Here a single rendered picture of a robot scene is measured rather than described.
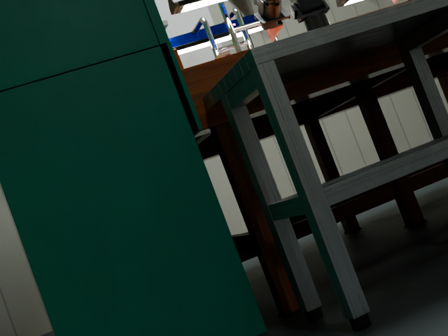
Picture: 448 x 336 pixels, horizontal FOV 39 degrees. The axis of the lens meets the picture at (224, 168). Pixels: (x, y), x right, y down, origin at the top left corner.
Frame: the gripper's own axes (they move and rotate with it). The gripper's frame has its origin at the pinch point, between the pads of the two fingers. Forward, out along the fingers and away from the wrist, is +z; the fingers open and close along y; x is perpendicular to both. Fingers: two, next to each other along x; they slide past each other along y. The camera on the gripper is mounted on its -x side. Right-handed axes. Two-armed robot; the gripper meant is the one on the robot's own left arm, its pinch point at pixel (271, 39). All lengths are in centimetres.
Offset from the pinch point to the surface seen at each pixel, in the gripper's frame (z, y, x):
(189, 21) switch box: 104, -42, -184
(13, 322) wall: 208, 122, -88
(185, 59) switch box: 119, -31, -166
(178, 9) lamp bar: -3.8, 22.0, -26.4
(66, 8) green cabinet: -29, 64, 0
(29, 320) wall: 210, 112, -86
